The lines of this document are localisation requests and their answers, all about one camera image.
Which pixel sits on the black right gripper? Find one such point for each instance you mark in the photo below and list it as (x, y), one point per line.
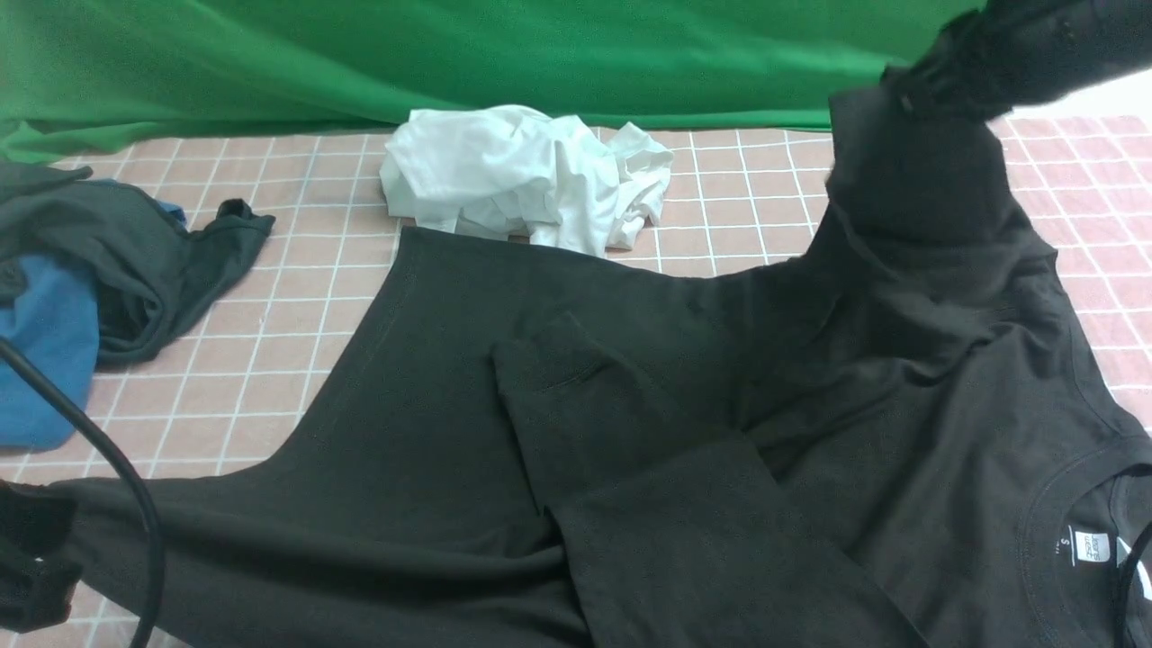
(1013, 54)

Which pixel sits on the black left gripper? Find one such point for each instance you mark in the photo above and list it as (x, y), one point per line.
(38, 581)

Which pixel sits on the blue t-shirt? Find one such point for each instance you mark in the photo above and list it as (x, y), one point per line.
(50, 315)

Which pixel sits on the dark teal shirt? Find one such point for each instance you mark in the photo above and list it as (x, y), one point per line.
(155, 279)

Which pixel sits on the dark gray long-sleeve top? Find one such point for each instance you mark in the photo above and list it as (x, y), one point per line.
(900, 438)

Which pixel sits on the green backdrop cloth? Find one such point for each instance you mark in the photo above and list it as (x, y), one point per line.
(99, 75)

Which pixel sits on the white shirt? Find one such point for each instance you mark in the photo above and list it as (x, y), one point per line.
(511, 171)

